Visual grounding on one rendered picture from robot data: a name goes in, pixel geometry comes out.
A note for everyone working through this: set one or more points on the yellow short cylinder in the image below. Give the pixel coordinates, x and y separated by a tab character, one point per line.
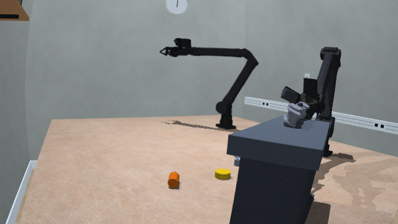
222	174

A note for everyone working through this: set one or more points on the orange cylinder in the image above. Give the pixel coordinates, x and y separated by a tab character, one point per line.
173	179

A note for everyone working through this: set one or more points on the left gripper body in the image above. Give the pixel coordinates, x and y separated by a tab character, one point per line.
311	110

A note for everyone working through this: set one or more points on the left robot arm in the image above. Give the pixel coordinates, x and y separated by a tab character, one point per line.
326	85

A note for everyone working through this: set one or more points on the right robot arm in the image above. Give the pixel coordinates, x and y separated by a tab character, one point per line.
225	106

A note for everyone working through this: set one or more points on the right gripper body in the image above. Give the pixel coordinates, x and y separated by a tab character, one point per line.
173	54

